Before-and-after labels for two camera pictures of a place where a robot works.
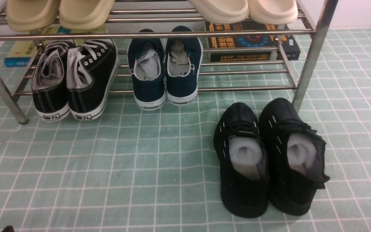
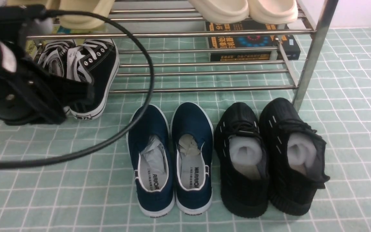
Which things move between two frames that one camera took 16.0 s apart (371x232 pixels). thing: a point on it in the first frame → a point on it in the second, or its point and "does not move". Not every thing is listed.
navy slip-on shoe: (146, 62) → (149, 146)
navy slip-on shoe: (183, 60) → (192, 137)
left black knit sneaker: (242, 156) does not move
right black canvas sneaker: (92, 66) does not move
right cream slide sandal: (273, 12) does not move
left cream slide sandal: (222, 11) does not move
